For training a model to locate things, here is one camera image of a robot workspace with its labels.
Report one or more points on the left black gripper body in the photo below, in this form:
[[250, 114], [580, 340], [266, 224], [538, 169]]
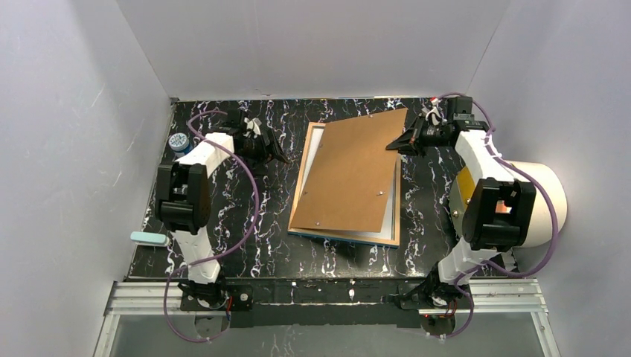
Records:
[[266, 147]]

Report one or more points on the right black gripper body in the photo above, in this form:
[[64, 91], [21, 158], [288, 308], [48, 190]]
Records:
[[418, 136]]

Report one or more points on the hot air balloon photo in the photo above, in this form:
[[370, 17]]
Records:
[[389, 217]]

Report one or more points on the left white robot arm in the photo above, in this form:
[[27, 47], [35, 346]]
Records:
[[183, 196]]

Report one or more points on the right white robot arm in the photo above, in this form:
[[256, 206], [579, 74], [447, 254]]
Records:
[[491, 208]]

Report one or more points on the white cylinder with orange face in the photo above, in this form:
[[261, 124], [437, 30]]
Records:
[[540, 230]]

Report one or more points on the small blue lidded jar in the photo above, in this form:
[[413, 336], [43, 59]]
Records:
[[180, 144]]

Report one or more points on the light blue eraser block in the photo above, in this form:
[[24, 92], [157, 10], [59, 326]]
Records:
[[149, 239]]

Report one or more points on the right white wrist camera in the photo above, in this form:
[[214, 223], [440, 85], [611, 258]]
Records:
[[433, 113]]

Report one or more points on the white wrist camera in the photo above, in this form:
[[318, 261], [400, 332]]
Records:
[[433, 113], [252, 128]]

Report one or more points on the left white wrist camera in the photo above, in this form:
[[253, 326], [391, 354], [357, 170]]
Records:
[[252, 128]]

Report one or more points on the aluminium rail base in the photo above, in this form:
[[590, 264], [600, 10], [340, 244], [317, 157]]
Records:
[[327, 317]]

